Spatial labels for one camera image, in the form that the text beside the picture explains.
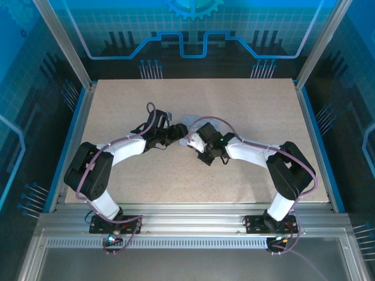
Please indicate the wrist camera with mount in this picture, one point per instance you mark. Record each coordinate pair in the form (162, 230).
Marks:
(160, 118)
(197, 142)

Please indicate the blue table edge strip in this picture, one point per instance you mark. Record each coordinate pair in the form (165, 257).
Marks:
(311, 117)
(71, 131)

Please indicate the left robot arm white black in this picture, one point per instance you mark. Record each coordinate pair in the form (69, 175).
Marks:
(129, 147)

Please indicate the small connector board with LED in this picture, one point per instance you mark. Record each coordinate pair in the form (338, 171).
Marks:
(112, 239)
(279, 239)

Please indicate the aluminium base beam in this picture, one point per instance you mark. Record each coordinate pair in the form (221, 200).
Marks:
(190, 216)

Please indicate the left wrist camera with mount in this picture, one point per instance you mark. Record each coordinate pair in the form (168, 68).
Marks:
(160, 118)

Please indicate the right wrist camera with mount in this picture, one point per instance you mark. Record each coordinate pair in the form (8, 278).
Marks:
(197, 142)

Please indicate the slotted aluminium strip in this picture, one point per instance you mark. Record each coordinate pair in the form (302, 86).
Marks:
(190, 243)

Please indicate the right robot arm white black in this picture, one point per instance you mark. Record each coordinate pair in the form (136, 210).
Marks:
(252, 152)

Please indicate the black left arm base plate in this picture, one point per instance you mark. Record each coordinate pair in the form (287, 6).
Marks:
(99, 226)

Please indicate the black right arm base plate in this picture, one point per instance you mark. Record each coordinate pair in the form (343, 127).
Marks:
(255, 224)

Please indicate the aluminium frame post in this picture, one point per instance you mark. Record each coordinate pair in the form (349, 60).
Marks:
(322, 44)
(65, 44)

